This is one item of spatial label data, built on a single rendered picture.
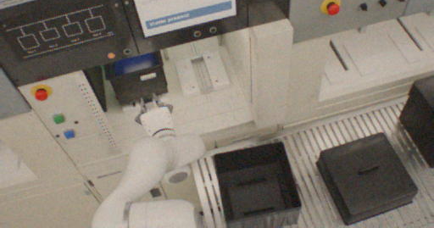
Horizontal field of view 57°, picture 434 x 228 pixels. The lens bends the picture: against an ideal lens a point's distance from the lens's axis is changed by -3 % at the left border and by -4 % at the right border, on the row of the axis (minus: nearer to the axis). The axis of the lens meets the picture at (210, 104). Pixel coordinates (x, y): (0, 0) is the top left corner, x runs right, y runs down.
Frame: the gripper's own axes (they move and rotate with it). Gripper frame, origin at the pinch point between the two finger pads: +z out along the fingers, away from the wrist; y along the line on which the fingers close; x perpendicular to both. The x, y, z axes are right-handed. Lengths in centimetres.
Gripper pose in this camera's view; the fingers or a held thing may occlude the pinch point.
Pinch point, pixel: (149, 102)
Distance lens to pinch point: 145.4
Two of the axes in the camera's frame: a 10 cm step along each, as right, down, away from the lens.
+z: -3.6, -7.4, 5.7
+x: -0.9, -5.8, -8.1
